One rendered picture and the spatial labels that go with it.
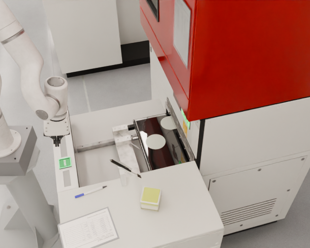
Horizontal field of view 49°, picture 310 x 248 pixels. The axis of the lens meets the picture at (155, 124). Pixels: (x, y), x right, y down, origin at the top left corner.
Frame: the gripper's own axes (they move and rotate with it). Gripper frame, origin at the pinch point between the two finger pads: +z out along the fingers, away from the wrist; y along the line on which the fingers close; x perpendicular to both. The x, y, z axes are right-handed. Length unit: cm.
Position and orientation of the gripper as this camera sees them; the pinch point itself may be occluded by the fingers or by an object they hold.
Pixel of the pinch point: (56, 141)
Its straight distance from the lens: 153.0
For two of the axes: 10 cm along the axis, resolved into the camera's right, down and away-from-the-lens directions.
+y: -9.5, 0.6, -3.2
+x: 2.7, 6.9, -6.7
